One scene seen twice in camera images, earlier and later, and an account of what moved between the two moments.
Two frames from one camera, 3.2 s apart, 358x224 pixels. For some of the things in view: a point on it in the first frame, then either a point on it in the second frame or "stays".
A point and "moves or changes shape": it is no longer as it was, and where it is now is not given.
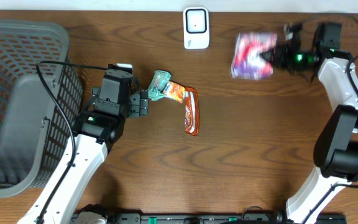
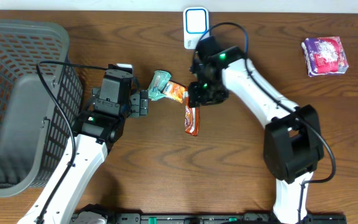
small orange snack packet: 174,91 stays
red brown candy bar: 191,111 stays
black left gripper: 136,103 stays
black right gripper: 280,53 to 194,96
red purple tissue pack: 248,63 moves or changes shape
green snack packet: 158,84 stays
